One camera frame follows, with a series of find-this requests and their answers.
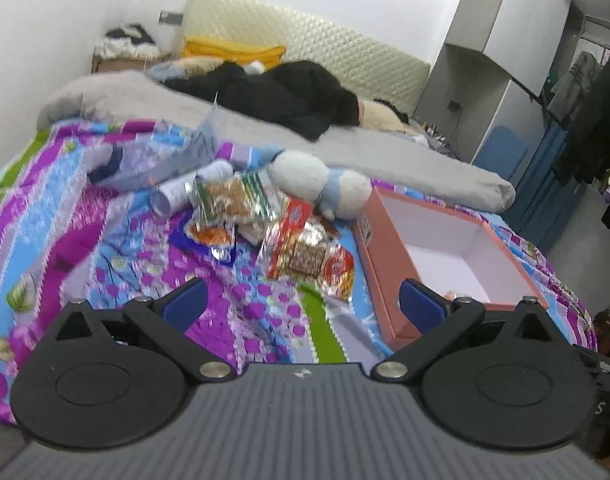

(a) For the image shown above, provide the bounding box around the white spray can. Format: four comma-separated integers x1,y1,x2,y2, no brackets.
150,159,234,216

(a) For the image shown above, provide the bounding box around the pile of clothes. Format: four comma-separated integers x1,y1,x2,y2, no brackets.
94,24,161,58

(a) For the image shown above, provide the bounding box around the orange blue snack packet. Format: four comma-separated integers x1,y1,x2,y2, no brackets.
171,215,238,263

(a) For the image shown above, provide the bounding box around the blue curtain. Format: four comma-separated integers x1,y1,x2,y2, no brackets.
502,120,573,256

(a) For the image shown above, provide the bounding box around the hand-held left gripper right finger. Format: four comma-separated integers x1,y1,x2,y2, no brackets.
371,279,554,384

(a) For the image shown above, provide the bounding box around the large red snack packet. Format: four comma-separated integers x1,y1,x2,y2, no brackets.
259,199,338,281

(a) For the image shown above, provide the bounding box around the cream quilted headboard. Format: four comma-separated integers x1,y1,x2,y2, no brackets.
182,0,431,116

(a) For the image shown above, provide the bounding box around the row of small bottles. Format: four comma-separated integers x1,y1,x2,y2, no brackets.
420,120,451,147

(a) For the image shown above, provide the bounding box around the purple floral bedsheet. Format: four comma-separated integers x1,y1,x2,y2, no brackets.
0,120,598,421

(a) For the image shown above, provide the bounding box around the silver clear snack packet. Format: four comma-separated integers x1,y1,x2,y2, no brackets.
187,169,285,223

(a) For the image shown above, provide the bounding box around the blue padded panel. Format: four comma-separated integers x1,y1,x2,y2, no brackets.
472,126,528,181

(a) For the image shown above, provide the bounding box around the black hanging coat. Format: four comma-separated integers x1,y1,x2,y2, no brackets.
555,60,610,186

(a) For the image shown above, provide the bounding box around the metal clothes rail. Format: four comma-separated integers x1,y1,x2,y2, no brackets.
580,15,610,41

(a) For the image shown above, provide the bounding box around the grey wardrobe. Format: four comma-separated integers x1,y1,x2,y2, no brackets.
415,0,586,181

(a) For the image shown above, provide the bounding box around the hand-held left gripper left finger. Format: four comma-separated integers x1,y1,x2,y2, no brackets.
52,277,237,384

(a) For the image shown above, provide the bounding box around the pink cardboard box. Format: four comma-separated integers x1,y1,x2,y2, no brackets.
354,187,550,352

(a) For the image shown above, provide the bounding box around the small black cloth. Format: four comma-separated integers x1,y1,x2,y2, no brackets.
374,98,411,125

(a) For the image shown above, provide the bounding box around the black puffer jacket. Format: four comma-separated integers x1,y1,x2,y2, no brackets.
162,60,361,143

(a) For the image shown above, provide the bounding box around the grey duvet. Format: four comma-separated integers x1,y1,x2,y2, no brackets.
37,70,516,213

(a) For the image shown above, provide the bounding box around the yellow pillow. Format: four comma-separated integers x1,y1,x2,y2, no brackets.
180,35,287,68

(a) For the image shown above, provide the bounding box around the white blue plush toy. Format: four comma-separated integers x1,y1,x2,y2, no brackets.
252,147,373,221

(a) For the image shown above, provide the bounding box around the clear printed plastic bag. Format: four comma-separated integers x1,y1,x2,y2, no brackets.
87,92,223,191

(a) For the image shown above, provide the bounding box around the wooden bedside table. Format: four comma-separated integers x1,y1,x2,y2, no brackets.
91,52,171,73

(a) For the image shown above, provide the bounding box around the grey striped hanging hoodie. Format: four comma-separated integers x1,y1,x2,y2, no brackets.
548,51,602,111

